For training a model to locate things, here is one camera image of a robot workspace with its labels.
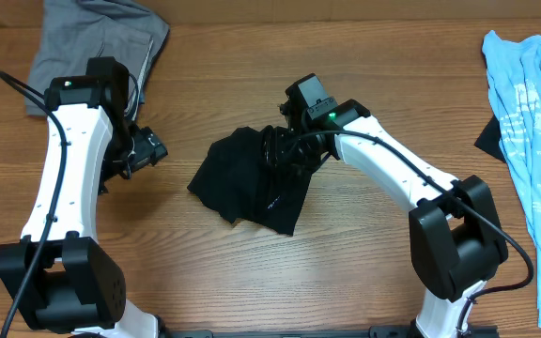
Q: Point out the black polo shirt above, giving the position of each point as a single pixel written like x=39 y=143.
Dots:
x=234 y=181

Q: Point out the folded grey shorts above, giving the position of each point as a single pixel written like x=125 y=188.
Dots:
x=74 y=31

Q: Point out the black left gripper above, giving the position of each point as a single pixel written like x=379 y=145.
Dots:
x=148 y=149

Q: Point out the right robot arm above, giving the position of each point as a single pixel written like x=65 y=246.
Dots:
x=453 y=223

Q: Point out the dark garment under blue shirt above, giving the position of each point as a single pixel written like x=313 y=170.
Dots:
x=489 y=138

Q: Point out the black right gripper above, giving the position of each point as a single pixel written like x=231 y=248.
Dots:
x=277 y=150

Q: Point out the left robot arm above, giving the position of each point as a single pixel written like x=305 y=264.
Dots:
x=58 y=276

